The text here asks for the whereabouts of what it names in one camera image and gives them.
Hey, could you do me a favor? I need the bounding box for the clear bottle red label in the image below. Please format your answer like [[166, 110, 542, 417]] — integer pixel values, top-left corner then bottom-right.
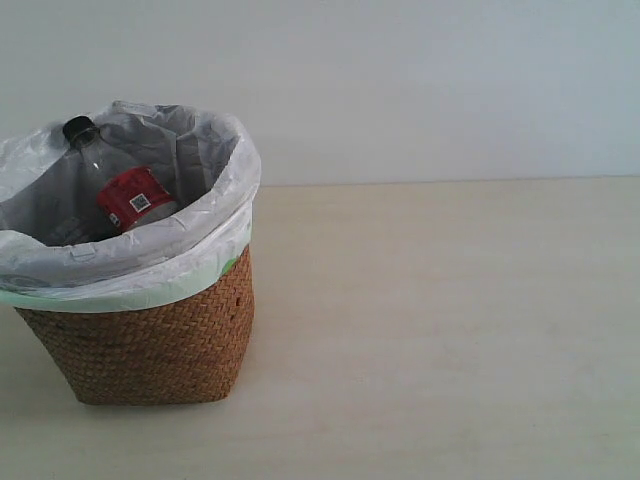
[[62, 116, 178, 233]]

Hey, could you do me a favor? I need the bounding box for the white plastic bin liner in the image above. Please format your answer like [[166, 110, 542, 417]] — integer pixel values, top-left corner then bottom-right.
[[1, 101, 261, 313]]

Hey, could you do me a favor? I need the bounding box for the brown woven wicker basket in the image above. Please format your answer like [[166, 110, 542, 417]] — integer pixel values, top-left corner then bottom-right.
[[17, 249, 255, 406]]

